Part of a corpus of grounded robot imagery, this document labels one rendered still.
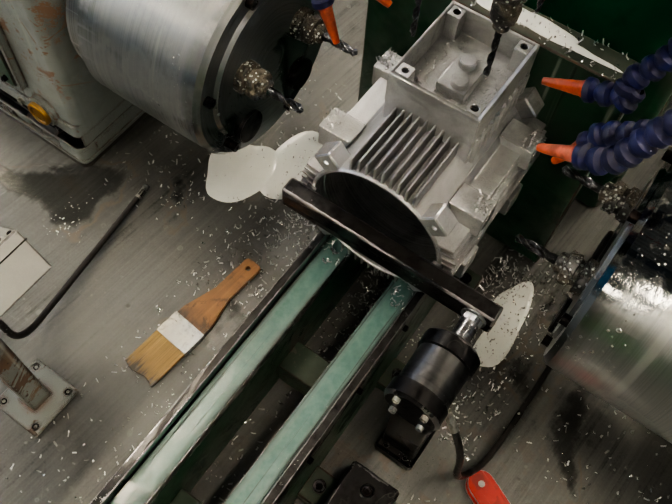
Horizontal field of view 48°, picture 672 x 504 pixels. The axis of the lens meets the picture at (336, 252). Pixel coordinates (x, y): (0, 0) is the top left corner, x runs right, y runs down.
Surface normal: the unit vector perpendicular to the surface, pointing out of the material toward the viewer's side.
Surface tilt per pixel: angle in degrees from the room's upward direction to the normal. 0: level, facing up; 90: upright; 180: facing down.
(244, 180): 0
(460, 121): 90
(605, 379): 88
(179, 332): 0
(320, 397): 0
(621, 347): 66
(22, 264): 50
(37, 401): 90
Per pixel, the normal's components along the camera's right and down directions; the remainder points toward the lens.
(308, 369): 0.04, -0.48
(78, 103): 0.82, 0.52
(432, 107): -0.58, 0.70
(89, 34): -0.52, 0.49
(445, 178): 0.47, -0.13
